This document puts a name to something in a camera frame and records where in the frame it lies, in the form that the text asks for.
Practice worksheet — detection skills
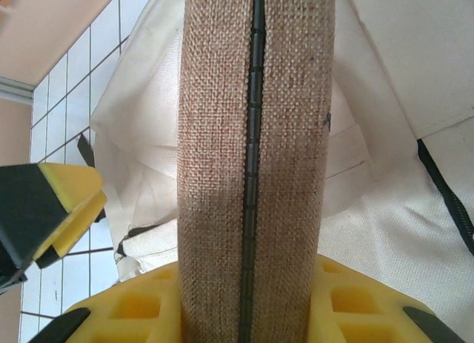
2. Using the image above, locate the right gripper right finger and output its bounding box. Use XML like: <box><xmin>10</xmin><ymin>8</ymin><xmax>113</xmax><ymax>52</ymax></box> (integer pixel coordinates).
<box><xmin>309</xmin><ymin>254</ymin><xmax>462</xmax><ymax>343</ymax></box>

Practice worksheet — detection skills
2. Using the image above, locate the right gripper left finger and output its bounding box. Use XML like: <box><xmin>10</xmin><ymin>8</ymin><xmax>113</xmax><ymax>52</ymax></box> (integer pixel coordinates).
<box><xmin>35</xmin><ymin>263</ymin><xmax>184</xmax><ymax>343</ymax></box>

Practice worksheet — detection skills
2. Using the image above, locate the brown fabric pencil case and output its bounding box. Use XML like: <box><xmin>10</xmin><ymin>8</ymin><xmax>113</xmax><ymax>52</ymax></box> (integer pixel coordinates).
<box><xmin>176</xmin><ymin>0</ymin><xmax>337</xmax><ymax>343</ymax></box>

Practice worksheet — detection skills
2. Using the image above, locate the beige canvas backpack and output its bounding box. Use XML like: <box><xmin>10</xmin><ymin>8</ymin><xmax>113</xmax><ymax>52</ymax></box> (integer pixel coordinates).
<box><xmin>90</xmin><ymin>0</ymin><xmax>474</xmax><ymax>287</ymax></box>

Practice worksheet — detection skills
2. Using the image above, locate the aluminium left corner post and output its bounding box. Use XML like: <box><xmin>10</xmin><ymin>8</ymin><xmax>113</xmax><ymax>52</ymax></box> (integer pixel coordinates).
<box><xmin>0</xmin><ymin>75</ymin><xmax>37</xmax><ymax>104</ymax></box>

